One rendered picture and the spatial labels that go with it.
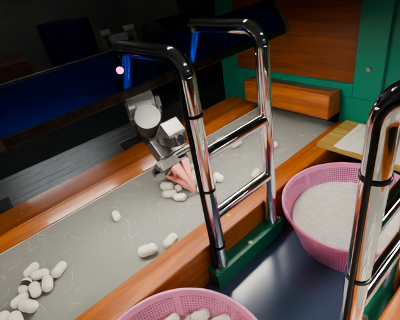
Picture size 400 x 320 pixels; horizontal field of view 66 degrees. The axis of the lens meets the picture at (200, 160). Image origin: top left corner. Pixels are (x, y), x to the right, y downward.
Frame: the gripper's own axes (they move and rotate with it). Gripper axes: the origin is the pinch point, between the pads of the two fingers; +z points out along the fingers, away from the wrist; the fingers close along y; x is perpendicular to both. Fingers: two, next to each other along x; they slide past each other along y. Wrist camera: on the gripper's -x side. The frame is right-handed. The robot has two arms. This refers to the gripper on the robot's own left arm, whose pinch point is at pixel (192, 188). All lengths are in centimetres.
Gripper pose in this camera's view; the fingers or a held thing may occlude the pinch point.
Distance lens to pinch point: 73.7
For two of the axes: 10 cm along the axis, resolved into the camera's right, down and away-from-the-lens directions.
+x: -3.1, 4.1, 8.6
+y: 7.4, -4.6, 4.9
